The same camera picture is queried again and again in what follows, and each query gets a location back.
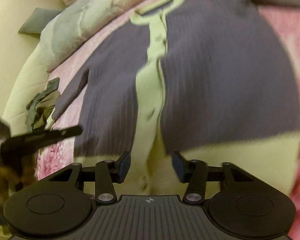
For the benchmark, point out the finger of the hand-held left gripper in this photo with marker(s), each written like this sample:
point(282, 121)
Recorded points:
point(57, 133)

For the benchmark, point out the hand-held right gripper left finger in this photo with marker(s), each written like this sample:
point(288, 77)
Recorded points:
point(125, 167)

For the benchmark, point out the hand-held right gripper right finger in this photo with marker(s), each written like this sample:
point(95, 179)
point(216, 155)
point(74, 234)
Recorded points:
point(178, 167)

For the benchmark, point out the person's left hand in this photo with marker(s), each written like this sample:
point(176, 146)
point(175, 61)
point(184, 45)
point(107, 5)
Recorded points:
point(12, 177)

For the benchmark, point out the grey-green crumpled garment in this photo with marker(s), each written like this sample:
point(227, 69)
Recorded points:
point(40, 100)

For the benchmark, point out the grey pillow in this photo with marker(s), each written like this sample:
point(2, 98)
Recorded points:
point(35, 22)

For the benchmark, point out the pink floral bedsheet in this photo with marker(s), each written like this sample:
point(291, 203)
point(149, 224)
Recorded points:
point(277, 25)

